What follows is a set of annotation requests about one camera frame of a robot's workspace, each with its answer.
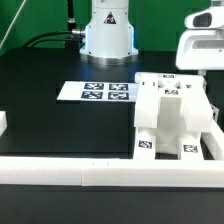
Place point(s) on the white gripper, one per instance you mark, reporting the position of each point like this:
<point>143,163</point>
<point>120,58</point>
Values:
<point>201,45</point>

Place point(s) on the white chair back frame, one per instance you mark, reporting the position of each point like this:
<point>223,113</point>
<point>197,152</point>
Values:
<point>152,87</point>

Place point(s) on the white tagged cube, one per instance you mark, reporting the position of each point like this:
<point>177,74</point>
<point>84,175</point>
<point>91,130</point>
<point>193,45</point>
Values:
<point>215,111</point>

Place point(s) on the white chair seat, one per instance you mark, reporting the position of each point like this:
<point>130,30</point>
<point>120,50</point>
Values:
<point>170,130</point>

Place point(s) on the black vertical pole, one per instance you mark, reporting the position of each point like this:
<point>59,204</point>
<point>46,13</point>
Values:
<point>71,23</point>

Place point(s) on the white U-shaped obstacle wall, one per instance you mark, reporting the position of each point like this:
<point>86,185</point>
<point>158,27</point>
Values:
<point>119,172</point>

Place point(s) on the white marker base plate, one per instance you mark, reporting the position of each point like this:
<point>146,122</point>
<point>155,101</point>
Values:
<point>98,91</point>

